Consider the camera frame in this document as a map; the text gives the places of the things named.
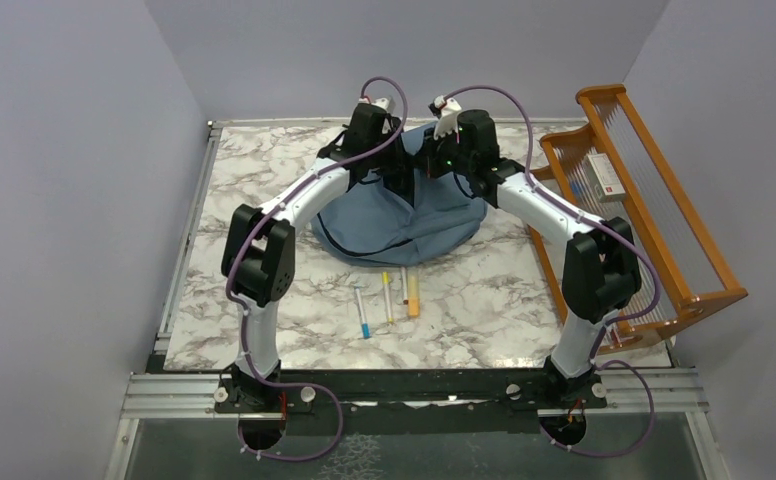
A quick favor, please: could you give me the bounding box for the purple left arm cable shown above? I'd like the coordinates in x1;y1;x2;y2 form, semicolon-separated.
224;76;410;464

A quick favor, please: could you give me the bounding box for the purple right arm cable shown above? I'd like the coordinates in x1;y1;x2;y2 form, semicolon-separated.
430;84;664;460

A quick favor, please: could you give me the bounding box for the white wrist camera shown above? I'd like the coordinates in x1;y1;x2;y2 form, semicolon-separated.
359;95;396;116
431;95;462;140

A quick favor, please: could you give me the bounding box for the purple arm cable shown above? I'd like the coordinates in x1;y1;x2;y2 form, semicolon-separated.
430;84;664;460
224;76;410;464

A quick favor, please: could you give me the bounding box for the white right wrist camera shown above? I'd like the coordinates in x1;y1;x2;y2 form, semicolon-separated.
431;95;462;140

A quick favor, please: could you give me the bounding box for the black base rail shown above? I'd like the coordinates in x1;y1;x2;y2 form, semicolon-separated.
145;354;608;439

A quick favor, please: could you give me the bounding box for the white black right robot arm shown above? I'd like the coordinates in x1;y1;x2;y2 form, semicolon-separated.
414;106;642;407

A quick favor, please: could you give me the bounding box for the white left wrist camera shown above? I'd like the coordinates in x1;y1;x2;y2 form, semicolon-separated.
359;95;396;116

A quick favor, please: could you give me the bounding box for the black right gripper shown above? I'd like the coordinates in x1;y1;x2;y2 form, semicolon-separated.
408;124;473;181

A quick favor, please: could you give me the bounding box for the orange highlighter marker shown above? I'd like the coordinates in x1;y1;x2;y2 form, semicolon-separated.
406;269;421;318

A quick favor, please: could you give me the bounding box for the yellow capped white pen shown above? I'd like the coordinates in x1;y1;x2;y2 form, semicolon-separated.
381;271;395;325

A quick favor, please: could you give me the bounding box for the blue capped white pen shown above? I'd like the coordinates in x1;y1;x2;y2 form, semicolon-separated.
353;286;371;339

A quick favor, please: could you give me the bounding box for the red capped white pen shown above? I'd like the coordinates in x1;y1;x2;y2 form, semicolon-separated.
400;266;409;305

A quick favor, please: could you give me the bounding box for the wooden wire rack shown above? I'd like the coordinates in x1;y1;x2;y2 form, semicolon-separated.
533;84;748;354

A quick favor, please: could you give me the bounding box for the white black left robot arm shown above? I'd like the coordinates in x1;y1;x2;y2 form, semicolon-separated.
221;96;405;411

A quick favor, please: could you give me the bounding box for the white red small box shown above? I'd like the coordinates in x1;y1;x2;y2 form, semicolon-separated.
584;153;626;202

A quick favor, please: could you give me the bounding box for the blue student backpack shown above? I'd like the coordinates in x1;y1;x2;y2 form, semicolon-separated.
311;120;490;269

